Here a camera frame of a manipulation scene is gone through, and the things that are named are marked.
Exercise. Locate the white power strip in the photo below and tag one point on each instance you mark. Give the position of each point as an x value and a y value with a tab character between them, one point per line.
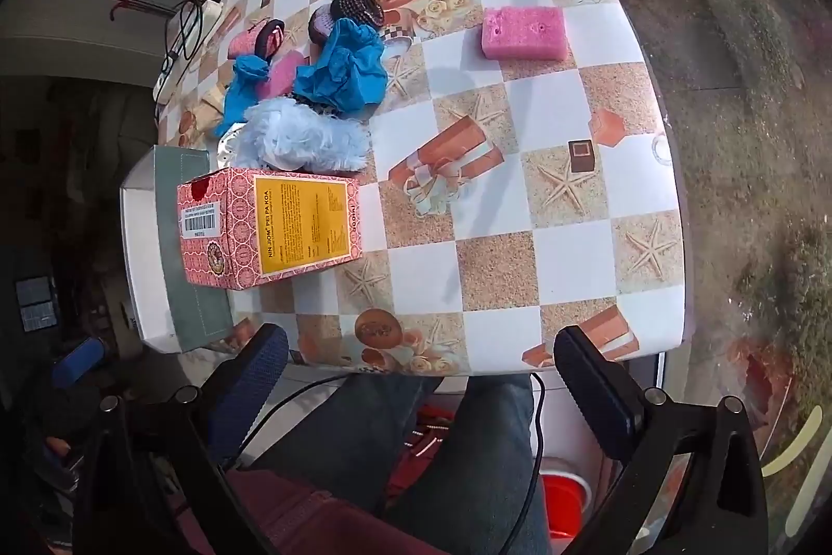
188	44

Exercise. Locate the blue jeans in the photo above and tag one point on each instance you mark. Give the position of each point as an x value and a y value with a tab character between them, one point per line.
364	431

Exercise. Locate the red plastic item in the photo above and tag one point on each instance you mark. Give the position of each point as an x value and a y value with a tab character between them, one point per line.
426	438

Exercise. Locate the large blue cloth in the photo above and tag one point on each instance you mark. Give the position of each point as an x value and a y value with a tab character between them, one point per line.
344	70

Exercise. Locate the pink sponge with holes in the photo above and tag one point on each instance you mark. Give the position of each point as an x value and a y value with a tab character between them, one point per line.
523	31

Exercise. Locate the white cardboard box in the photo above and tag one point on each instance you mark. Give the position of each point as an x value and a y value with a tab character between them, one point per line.
146	269

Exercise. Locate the red bucket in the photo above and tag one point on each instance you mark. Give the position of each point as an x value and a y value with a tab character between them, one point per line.
565	500

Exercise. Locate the maroon jacket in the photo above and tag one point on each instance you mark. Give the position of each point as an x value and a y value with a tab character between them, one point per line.
292	516

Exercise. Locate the pink patterned sock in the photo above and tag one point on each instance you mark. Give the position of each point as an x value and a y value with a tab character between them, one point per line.
250	42

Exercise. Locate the red patterned carton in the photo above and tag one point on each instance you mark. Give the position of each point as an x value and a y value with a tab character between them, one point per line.
292	223

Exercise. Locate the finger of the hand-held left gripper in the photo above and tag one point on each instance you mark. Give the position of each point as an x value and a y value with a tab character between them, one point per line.
78	361

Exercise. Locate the small blue cloth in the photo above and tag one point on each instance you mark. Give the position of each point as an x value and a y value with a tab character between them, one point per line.
242	87

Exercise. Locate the small clear glass dish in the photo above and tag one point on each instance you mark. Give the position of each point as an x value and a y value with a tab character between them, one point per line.
660	148

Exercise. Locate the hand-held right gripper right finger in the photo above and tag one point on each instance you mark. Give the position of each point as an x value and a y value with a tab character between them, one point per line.
598	399

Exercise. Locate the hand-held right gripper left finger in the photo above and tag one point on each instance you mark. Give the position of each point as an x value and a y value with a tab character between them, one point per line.
250	399

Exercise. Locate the checked printed tablecloth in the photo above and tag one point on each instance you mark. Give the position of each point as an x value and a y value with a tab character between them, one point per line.
520	191

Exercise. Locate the cream dotted cloth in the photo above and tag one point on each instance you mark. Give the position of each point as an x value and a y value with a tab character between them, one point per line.
227	150

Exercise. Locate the purple knit item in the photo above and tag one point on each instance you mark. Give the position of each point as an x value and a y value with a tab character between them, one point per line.
320	27

